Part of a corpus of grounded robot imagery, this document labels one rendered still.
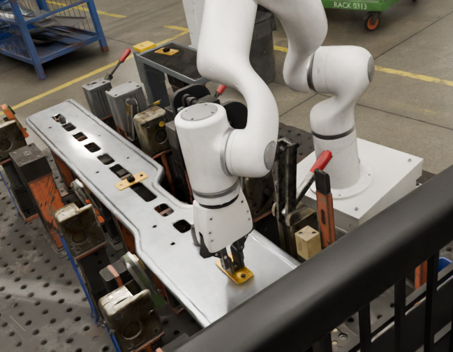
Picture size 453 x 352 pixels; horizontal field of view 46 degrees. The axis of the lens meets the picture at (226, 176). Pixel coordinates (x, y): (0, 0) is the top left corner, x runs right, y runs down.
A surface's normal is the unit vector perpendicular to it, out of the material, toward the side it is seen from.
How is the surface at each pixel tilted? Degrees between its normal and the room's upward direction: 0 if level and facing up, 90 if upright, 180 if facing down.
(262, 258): 0
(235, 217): 91
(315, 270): 0
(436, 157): 0
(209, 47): 49
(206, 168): 92
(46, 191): 90
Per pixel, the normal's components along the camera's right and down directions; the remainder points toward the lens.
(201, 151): -0.18, 0.55
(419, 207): -0.18, -0.83
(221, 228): 0.49, 0.41
